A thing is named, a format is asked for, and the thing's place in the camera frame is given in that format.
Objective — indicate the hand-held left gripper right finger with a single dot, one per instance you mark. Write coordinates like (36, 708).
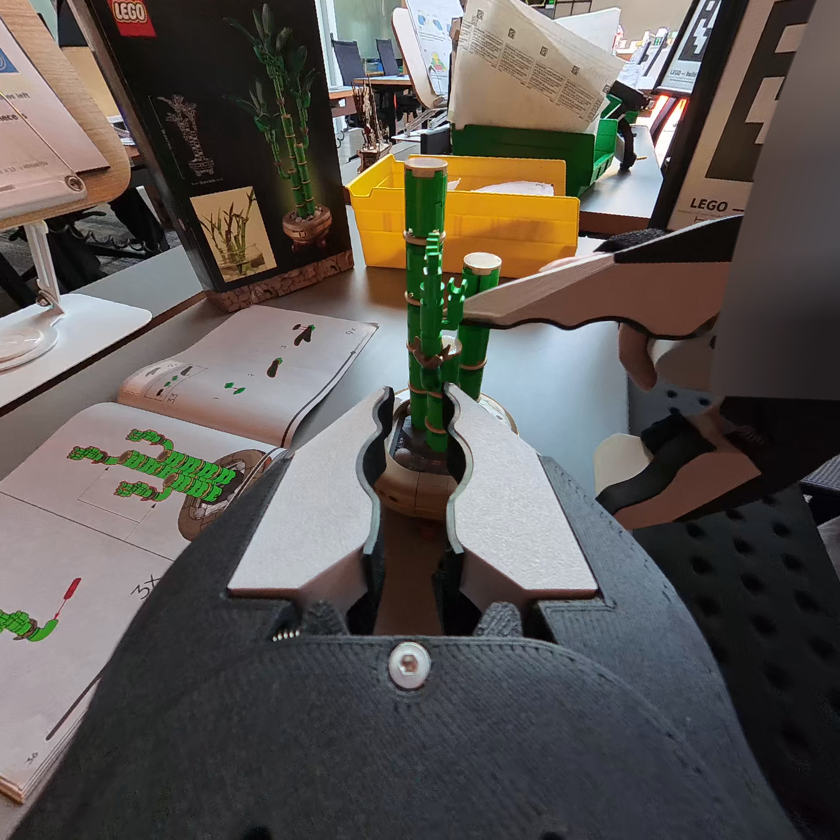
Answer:
(518, 518)

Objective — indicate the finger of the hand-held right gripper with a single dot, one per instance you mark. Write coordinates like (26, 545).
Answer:
(590, 292)

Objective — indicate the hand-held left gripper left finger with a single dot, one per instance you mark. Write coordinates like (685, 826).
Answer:
(308, 512)

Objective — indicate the green lego bamboo branch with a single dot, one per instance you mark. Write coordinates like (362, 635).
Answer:
(434, 289)

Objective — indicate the lego bamboo plant model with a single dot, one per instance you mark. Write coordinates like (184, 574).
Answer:
(423, 203)

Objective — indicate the lego instruction booklet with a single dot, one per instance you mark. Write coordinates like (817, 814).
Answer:
(216, 367)

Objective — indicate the black lego set box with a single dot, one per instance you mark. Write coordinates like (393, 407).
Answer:
(197, 131)

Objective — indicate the person's right hand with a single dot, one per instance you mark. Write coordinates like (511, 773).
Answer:
(635, 358)

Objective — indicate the yellow plastic bin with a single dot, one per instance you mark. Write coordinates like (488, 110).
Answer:
(505, 229)

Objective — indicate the black perforated pad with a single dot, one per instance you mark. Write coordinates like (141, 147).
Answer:
(754, 590)

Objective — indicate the green plastic bin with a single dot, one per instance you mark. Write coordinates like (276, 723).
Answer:
(525, 144)

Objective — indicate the black framed tag sign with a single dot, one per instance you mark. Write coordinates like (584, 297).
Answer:
(728, 98)
(689, 39)

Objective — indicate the white printed paper sheets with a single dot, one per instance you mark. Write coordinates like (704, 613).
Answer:
(525, 59)

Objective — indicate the wooden model figure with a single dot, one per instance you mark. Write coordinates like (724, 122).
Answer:
(373, 131)

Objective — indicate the black office chair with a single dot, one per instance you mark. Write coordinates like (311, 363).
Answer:
(388, 58)
(346, 60)

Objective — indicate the laminated white sheet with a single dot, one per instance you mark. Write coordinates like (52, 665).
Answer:
(33, 131)

